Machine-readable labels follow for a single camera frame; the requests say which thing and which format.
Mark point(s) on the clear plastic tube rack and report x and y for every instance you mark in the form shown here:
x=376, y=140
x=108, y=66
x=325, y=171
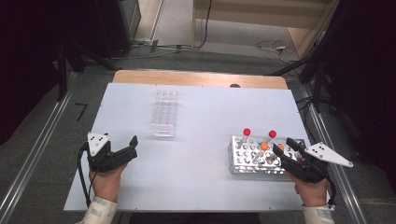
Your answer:
x=164, y=115

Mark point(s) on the metal tube rack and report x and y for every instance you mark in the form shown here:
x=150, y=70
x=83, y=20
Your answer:
x=246, y=158

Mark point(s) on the black metal stand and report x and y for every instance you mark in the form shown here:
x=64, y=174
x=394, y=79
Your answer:
x=63, y=71
x=317, y=77

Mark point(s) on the light wooden cabinet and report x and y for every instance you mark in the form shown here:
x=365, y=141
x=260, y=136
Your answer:
x=258, y=14

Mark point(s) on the dark cabinet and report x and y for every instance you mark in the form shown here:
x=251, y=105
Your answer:
x=118, y=25

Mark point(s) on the aluminium floor rail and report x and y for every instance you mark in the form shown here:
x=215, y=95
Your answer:
x=37, y=138
x=342, y=186

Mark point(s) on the person's left hand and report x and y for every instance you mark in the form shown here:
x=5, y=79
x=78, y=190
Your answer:
x=106, y=185

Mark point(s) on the red-capped test tube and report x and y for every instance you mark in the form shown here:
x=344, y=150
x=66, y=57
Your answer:
x=272, y=134
x=247, y=132

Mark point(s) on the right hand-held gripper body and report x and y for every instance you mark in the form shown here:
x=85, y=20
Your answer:
x=306, y=171

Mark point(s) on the person's right hand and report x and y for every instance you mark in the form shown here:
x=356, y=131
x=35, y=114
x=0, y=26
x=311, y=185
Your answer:
x=313, y=194

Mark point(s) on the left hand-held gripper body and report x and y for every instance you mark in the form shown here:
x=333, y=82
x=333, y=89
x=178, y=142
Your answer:
x=102, y=160

